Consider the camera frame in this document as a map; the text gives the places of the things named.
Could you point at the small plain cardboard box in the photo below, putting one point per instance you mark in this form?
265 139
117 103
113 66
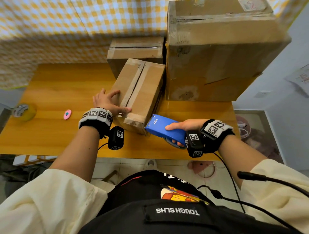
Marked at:
135 51

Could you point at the cardboard box with white label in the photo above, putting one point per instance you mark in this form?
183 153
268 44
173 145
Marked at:
217 60

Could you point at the black printed garment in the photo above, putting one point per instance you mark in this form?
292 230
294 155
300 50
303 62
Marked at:
144 188

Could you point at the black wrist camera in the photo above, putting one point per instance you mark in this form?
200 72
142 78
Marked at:
116 139
194 145

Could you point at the dark grey cloth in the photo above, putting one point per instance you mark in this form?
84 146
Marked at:
17 176

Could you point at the person's right hand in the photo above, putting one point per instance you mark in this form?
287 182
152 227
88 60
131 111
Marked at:
190 125

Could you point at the cardboard box with black print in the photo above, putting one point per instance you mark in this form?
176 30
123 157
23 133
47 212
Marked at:
147 91

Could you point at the blue tape dispenser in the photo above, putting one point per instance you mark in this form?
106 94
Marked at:
159 126

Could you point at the pink bin with plastic bag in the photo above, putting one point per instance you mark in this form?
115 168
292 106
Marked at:
242 125

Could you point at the person's left hand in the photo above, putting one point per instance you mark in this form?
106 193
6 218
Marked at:
106 102

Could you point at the person's left forearm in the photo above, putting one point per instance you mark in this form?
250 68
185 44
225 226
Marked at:
77 154

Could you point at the white paper with red writing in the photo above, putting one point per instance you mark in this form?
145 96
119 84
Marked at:
300 79

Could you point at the white box with yellow tape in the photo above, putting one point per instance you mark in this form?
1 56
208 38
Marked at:
31 160

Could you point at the pink box cutter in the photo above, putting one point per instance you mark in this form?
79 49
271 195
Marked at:
67 114

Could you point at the brown plush fabric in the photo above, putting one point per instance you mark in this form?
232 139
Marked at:
263 147

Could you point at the yellowish tape roll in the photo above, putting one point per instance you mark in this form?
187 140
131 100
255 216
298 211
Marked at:
30 114

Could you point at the black table leg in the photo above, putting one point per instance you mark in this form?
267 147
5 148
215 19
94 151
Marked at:
109 176

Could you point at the cream long-sleeved top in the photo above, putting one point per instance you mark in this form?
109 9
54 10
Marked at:
48 200

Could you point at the white wall socket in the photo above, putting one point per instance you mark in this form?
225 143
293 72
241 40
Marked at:
262 94

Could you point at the person's right forearm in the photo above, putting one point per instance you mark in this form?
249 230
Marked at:
241 159

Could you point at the yellow white checked cloth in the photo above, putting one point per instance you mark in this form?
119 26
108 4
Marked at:
60 24

